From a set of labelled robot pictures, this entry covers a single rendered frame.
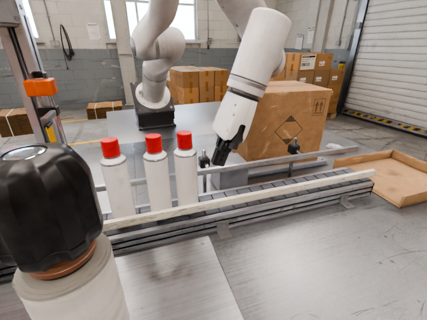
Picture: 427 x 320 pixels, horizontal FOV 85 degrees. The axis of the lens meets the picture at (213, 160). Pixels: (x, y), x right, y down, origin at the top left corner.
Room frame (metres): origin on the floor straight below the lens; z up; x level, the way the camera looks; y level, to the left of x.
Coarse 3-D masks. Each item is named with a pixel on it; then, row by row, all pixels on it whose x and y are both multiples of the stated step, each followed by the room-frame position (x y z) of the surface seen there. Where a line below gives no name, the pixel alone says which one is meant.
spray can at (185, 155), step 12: (180, 132) 0.48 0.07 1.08; (180, 144) 0.47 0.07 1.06; (192, 144) 0.48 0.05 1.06; (180, 156) 0.46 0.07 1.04; (192, 156) 0.46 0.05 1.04; (180, 168) 0.46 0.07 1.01; (192, 168) 0.46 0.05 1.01; (180, 180) 0.46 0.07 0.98; (192, 180) 0.46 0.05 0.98; (180, 192) 0.46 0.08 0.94; (192, 192) 0.46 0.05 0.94; (180, 204) 0.46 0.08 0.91
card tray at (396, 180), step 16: (336, 160) 0.80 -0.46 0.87; (352, 160) 0.82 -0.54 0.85; (368, 160) 0.85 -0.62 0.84; (384, 160) 0.86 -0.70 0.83; (400, 160) 0.85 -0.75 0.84; (416, 160) 0.80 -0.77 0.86; (384, 176) 0.73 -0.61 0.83; (400, 176) 0.73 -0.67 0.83; (416, 176) 0.73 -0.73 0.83; (384, 192) 0.63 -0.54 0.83; (400, 192) 0.63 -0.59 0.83; (416, 192) 0.63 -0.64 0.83
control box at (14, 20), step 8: (0, 0) 0.49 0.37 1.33; (8, 0) 0.51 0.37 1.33; (0, 8) 0.49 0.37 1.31; (8, 8) 0.50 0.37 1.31; (16, 8) 0.52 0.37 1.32; (0, 16) 0.48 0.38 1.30; (8, 16) 0.50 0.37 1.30; (16, 16) 0.51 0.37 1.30; (0, 24) 0.49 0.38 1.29; (8, 24) 0.50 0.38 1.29; (16, 24) 0.51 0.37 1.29
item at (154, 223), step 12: (348, 168) 0.70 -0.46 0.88; (288, 180) 0.62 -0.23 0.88; (300, 180) 0.62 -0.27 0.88; (360, 180) 0.62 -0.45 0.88; (228, 192) 0.56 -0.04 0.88; (240, 192) 0.56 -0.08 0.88; (300, 192) 0.56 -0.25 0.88; (312, 192) 0.56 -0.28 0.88; (240, 204) 0.50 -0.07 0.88; (252, 204) 0.50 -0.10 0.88; (108, 216) 0.45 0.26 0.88; (180, 216) 0.45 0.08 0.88; (192, 216) 0.45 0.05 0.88; (204, 216) 0.46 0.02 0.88; (120, 228) 0.41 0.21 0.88; (132, 228) 0.41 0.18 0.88; (144, 228) 0.41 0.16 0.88
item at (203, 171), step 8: (312, 152) 0.65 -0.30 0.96; (320, 152) 0.65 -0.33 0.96; (328, 152) 0.66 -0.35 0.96; (336, 152) 0.67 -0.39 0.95; (264, 160) 0.60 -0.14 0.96; (272, 160) 0.60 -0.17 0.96; (280, 160) 0.61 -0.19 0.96; (288, 160) 0.62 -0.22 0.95; (208, 168) 0.55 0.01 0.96; (216, 168) 0.55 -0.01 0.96; (224, 168) 0.56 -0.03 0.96; (232, 168) 0.56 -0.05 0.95; (240, 168) 0.57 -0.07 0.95; (104, 184) 0.47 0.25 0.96; (136, 184) 0.48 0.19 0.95; (144, 184) 0.49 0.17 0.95
